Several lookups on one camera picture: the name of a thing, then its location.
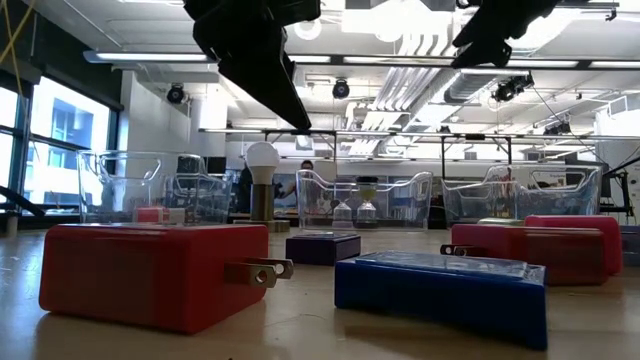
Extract blue digital timer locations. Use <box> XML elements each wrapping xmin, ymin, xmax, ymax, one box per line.
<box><xmin>333</xmin><ymin>249</ymin><xmax>549</xmax><ymax>351</ymax></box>

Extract pink wall charger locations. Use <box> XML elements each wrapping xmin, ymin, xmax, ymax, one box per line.
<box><xmin>524</xmin><ymin>214</ymin><xmax>624</xmax><ymax>275</ymax></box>

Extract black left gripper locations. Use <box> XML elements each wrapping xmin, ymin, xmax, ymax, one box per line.
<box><xmin>181</xmin><ymin>0</ymin><xmax>322</xmax><ymax>132</ymax></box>

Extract large window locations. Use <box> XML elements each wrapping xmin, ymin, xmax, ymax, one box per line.
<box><xmin>0</xmin><ymin>69</ymin><xmax>124</xmax><ymax>224</ymax></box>

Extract black slanted bar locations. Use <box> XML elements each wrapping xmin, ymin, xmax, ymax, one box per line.
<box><xmin>0</xmin><ymin>183</ymin><xmax>49</xmax><ymax>220</ymax></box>

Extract long ceiling light strip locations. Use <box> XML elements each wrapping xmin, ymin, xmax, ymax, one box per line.
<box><xmin>82</xmin><ymin>48</ymin><xmax>640</xmax><ymax>71</ymax></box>

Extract clear plastic bin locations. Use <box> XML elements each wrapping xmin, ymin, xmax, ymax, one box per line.
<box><xmin>76</xmin><ymin>149</ymin><xmax>235</xmax><ymax>225</ymax></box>
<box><xmin>441</xmin><ymin>163</ymin><xmax>605</xmax><ymax>227</ymax></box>
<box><xmin>295</xmin><ymin>168</ymin><xmax>435</xmax><ymax>232</ymax></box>

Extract black tripod stand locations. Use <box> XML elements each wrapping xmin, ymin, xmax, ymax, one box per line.
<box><xmin>599</xmin><ymin>155</ymin><xmax>640</xmax><ymax>221</ymax></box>

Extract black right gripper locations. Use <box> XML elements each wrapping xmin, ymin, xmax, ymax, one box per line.
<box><xmin>450</xmin><ymin>0</ymin><xmax>562</xmax><ymax>69</ymax></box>

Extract yellow hanging cable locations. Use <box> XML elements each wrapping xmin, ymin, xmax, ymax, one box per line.
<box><xmin>0</xmin><ymin>0</ymin><xmax>37</xmax><ymax>101</ymax></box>

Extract person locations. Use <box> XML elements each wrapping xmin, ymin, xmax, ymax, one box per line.
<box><xmin>272</xmin><ymin>158</ymin><xmax>316</xmax><ymax>201</ymax></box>

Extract purple digital timer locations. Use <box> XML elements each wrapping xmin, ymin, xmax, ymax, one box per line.
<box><xmin>285</xmin><ymin>232</ymin><xmax>362</xmax><ymax>267</ymax></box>

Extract white ceiling pipes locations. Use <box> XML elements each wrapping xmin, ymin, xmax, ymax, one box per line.
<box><xmin>344</xmin><ymin>29</ymin><xmax>454</xmax><ymax>157</ymax></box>

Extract white bulb brass lamp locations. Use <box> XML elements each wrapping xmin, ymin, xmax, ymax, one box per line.
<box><xmin>233</xmin><ymin>141</ymin><xmax>291</xmax><ymax>234</ymax></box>

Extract lavender sand timer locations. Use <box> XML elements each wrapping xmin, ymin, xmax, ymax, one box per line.
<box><xmin>330</xmin><ymin>179</ymin><xmax>355</xmax><ymax>230</ymax></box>

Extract lavender charger block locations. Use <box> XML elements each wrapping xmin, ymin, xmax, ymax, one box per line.
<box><xmin>619</xmin><ymin>224</ymin><xmax>640</xmax><ymax>267</ymax></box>

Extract red wall charger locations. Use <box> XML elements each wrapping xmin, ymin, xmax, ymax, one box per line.
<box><xmin>38</xmin><ymin>223</ymin><xmax>295</xmax><ymax>335</ymax></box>

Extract black background frame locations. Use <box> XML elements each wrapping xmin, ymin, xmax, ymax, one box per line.
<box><xmin>198</xmin><ymin>127</ymin><xmax>640</xmax><ymax>181</ymax></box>

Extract silver ventilation duct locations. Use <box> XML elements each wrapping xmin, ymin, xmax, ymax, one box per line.
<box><xmin>442</xmin><ymin>14</ymin><xmax>566</xmax><ymax>104</ymax></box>

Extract white ceiling ring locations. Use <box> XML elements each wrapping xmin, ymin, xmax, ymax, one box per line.
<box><xmin>293</xmin><ymin>18</ymin><xmax>323</xmax><ymax>41</ymax></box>

